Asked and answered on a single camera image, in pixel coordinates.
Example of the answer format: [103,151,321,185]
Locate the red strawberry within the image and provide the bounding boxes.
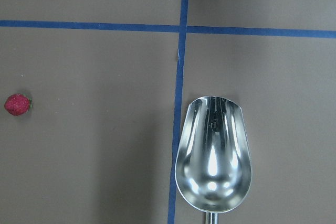
[4,93,32,116]

